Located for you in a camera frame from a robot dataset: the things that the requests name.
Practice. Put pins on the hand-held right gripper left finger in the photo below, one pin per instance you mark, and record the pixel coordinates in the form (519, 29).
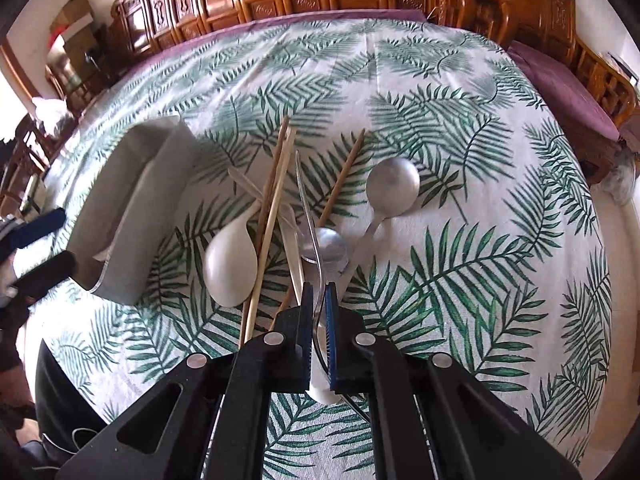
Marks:
(306, 340)

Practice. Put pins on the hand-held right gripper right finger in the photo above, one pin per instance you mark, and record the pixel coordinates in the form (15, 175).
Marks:
(331, 340)

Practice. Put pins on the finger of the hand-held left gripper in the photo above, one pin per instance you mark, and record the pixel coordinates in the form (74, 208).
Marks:
(45, 222)
(47, 271)

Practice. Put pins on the small metal spoon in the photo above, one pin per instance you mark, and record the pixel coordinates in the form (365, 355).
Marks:
(331, 247)

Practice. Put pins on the light bamboo chopstick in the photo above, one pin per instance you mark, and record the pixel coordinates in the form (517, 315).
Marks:
(265, 250)

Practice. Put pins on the white soup spoon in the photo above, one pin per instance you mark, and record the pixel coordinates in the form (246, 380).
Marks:
(230, 265)

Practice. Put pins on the grey rectangular container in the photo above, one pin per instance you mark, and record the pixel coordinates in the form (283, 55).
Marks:
(150, 200)

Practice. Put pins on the small steel spoon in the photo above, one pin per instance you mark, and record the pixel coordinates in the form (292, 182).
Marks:
(306, 200)

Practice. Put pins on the large metal spoon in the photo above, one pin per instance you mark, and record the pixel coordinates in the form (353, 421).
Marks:
(392, 185)

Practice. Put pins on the brown wooden chopstick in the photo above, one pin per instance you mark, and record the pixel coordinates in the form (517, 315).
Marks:
(344, 172)
(275, 170)

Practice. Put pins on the wooden side chair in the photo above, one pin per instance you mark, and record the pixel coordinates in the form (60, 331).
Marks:
(25, 160)

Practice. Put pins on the white bag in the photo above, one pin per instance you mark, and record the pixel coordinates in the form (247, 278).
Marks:
(50, 110)

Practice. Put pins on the cardboard box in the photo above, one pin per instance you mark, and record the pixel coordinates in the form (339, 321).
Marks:
(80, 47)
(75, 9)

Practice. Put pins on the leaf-print tablecloth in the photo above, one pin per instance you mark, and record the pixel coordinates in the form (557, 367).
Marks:
(450, 110)

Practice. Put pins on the clear plastic bag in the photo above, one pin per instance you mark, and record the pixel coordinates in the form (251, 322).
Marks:
(620, 180)

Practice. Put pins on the purple seat cushion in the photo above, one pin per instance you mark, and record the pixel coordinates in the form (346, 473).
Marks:
(565, 90)

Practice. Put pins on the wooden armchair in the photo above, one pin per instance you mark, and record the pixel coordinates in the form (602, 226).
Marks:
(475, 10)

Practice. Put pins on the carved wooden bench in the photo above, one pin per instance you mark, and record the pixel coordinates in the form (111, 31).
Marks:
(600, 85)

